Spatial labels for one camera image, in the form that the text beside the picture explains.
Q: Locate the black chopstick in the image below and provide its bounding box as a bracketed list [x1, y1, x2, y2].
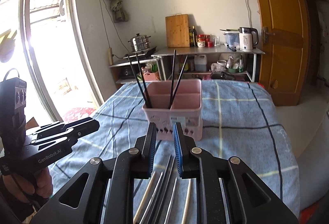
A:
[128, 56, 149, 108]
[168, 49, 176, 109]
[136, 53, 152, 108]
[169, 56, 188, 109]

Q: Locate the metal kitchen table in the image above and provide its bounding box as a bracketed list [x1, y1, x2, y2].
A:
[152, 45, 265, 82]

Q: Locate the person's left hand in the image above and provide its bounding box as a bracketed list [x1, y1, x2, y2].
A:
[2, 167, 53, 203]

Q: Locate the white chopstick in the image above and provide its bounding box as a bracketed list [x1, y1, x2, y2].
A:
[133, 172, 156, 224]
[181, 179, 192, 224]

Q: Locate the steel chopstick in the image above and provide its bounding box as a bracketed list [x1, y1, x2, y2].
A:
[164, 178, 177, 224]
[140, 172, 163, 224]

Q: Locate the pink plastic utensil caddy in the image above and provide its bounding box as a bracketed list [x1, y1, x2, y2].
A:
[142, 79, 203, 141]

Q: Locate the dark steel utensil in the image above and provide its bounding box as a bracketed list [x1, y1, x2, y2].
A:
[147, 155, 175, 223]

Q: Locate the pink basket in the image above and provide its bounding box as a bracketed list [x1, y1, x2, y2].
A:
[143, 71, 160, 82]

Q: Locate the black pan lid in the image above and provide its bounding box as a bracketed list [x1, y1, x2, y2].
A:
[210, 72, 236, 80]

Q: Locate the black induction cooker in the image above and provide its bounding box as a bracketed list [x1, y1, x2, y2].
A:
[123, 46, 157, 59]

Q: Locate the white plastic jug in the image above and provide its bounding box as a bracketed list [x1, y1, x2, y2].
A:
[194, 55, 207, 72]

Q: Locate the stainless steel steamer pot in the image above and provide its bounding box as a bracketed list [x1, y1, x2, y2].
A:
[128, 33, 150, 52]

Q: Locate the small shelf rack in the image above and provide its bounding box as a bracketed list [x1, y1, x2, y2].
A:
[109, 58, 162, 84]

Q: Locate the red lidded jar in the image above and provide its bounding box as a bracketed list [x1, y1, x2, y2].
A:
[197, 34, 206, 48]

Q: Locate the clear drinking glass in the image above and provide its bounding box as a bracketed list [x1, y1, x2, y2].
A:
[213, 36, 220, 47]

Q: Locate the dark soy sauce bottle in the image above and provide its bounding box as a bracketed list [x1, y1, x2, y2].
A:
[192, 25, 197, 47]

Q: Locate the white electric kettle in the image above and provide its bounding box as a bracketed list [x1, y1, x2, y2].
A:
[239, 27, 259, 52]

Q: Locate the clear plastic container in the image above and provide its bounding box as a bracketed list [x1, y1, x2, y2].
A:
[220, 29, 240, 48]

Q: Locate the wooden cutting board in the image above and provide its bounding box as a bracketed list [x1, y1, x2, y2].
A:
[165, 14, 190, 48]

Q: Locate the wooden door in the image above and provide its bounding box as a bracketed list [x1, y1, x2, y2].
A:
[258, 0, 310, 106]

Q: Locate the window frame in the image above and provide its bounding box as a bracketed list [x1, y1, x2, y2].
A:
[1, 0, 103, 124]

